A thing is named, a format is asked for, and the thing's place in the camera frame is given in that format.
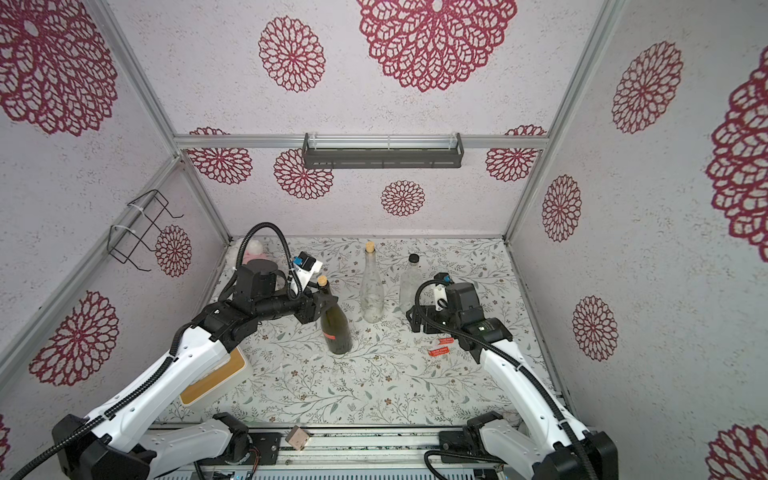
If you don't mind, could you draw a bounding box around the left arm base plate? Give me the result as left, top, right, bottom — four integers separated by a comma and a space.
215, 432, 282, 466

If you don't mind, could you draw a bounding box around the red peeled label sticker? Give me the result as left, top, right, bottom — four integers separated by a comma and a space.
428, 346, 450, 357

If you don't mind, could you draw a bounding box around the dark green wine bottle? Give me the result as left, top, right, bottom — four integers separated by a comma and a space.
317, 275, 352, 355

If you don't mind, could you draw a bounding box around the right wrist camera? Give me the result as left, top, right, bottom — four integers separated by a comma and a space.
433, 272, 452, 311

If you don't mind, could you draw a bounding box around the tall clear corked bottle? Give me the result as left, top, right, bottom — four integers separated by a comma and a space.
360, 241, 384, 323

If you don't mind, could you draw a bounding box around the clear bottle with red label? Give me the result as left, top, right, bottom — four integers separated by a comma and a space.
399, 253, 423, 314

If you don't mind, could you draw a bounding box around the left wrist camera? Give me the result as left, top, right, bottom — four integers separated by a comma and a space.
291, 251, 323, 294

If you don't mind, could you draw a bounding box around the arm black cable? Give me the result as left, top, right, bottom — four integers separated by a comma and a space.
413, 278, 601, 480
8, 221, 301, 480

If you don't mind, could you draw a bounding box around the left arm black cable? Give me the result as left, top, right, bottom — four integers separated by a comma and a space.
8, 221, 301, 480

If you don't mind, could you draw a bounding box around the small wooden block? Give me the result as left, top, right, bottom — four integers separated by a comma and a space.
285, 425, 311, 451

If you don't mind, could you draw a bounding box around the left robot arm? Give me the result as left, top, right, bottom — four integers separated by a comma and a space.
52, 253, 332, 479

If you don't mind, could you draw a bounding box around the black wire wall basket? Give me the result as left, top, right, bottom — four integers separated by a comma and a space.
106, 189, 184, 273

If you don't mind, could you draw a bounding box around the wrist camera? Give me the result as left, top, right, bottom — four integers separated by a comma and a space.
433, 272, 452, 311
291, 251, 323, 294

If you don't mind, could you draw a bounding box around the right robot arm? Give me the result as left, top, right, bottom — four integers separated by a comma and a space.
406, 273, 619, 479

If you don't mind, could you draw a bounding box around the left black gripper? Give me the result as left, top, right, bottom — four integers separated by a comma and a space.
255, 282, 339, 324

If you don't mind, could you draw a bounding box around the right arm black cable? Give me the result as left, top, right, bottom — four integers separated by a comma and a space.
413, 278, 601, 480

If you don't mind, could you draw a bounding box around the black wall shelf rack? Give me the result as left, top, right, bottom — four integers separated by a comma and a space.
301, 133, 465, 170

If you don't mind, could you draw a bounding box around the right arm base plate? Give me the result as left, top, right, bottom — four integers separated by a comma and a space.
438, 427, 495, 463

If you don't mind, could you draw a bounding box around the white plush toy pink shirt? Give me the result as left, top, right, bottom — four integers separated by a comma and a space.
224, 238, 267, 269

